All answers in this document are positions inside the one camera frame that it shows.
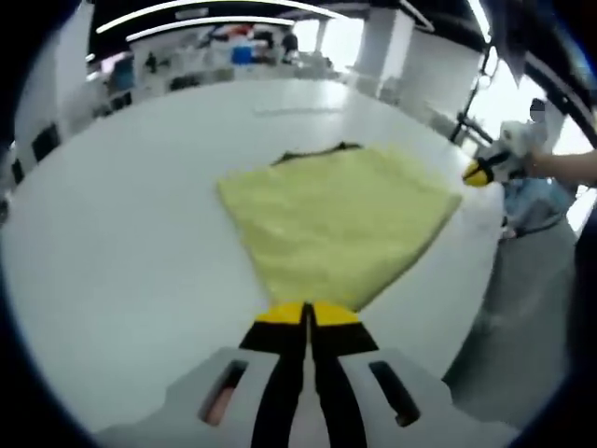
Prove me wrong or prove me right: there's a pink lit screen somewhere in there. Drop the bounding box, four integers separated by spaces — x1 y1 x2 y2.
99 52 128 72

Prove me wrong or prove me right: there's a teal bin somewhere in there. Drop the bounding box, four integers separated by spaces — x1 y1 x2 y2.
113 57 134 91

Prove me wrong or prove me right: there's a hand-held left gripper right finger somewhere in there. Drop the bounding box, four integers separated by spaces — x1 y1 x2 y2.
311 301 457 448

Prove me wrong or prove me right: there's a blue box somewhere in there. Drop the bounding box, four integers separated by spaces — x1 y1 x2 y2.
230 45 256 66

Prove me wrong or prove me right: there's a grey hanging panel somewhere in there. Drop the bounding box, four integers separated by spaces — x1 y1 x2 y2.
493 12 534 89

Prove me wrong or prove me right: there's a large black chair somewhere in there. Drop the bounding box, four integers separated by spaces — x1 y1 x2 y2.
31 122 60 162

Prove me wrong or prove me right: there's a short curved ceiling light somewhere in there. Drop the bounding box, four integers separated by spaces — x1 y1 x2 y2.
125 15 298 43

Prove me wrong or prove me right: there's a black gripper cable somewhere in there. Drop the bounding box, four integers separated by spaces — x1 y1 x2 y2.
499 213 566 241

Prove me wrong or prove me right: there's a long curved ceiling light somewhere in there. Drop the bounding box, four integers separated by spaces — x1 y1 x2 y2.
94 0 338 35

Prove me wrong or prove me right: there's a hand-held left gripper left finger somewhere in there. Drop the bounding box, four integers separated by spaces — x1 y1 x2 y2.
158 301 312 448

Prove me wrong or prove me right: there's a yellow garment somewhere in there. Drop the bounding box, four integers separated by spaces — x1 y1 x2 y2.
215 140 465 314

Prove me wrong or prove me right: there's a pale blue cloth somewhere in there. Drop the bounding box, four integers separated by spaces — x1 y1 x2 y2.
502 178 576 240

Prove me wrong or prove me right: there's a white shelf unit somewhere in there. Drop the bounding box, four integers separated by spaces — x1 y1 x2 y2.
85 41 290 109

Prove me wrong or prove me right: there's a straight ceiling light strip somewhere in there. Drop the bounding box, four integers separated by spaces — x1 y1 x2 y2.
467 0 492 44

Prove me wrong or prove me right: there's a person's black clothing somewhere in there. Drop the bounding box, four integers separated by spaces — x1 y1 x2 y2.
565 185 597 385

